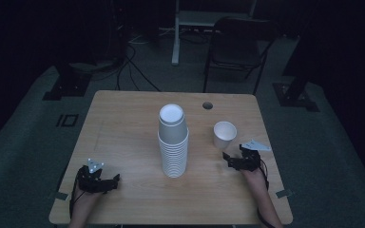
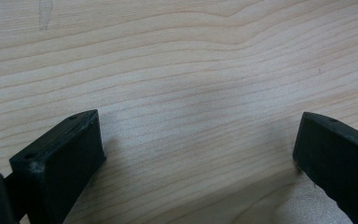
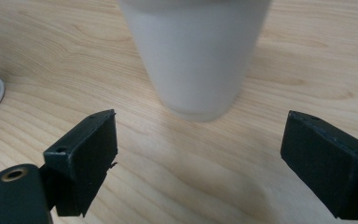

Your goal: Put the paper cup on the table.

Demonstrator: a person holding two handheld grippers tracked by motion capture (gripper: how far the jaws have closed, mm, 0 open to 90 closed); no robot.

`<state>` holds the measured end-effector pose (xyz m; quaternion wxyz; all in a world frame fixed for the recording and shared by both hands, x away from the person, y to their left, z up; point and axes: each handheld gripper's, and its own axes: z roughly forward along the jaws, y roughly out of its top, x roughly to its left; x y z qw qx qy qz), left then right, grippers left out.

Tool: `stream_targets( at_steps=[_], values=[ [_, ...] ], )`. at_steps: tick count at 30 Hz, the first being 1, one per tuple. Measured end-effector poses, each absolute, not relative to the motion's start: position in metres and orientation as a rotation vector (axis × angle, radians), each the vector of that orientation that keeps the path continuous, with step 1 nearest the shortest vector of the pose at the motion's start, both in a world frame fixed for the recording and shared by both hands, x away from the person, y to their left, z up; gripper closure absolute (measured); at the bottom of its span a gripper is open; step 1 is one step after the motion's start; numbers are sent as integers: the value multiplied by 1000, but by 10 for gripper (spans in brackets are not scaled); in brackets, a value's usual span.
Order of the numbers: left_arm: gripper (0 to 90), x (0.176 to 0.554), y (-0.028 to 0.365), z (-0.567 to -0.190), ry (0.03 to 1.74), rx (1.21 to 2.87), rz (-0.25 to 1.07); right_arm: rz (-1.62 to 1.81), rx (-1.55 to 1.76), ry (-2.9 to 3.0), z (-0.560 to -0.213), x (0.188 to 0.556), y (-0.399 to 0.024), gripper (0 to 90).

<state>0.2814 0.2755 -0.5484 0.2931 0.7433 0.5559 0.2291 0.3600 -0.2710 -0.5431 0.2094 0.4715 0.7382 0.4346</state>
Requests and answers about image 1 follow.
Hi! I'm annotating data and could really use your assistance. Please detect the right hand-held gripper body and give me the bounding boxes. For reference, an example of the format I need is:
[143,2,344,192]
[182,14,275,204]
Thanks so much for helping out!
[238,139,272,173]

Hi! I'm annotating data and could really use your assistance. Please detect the stack of white paper cups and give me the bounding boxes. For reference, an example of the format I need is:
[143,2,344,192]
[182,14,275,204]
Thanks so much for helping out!
[157,103,190,179]

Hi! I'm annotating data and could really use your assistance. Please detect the black folding chair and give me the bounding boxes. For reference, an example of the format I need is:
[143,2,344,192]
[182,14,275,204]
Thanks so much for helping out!
[202,16,278,95]

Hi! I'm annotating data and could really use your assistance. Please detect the person's left hand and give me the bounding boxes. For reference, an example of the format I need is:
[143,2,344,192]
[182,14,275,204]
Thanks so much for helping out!
[74,188,104,208]

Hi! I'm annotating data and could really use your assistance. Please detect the white metal desk frame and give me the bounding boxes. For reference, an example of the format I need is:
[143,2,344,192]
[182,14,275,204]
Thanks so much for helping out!
[170,0,259,67]

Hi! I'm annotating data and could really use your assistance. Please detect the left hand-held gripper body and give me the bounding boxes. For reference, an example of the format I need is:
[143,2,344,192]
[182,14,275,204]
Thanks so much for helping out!
[75,158,109,195]

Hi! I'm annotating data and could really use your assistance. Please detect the person's right hand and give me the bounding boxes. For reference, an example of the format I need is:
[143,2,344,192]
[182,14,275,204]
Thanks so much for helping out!
[240,168,268,188]

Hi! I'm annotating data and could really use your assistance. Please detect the black stand with base plate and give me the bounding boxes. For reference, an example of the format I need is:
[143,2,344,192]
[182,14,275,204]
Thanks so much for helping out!
[272,18,320,113]
[42,0,131,102]

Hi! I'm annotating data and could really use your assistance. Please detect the single white paper cup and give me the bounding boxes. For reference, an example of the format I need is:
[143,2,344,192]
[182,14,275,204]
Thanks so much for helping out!
[212,121,238,150]

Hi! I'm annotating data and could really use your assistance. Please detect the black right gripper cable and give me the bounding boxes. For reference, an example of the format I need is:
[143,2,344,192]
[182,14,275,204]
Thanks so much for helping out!
[256,158,277,228]

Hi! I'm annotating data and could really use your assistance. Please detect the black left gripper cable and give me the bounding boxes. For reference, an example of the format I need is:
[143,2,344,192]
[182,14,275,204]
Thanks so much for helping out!
[68,175,86,219]

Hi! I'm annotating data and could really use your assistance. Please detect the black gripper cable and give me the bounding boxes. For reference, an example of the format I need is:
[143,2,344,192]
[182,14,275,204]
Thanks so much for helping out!
[68,175,86,219]
[256,158,277,228]

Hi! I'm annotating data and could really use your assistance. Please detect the black floor cables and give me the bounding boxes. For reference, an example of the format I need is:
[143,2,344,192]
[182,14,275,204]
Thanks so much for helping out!
[91,27,210,93]

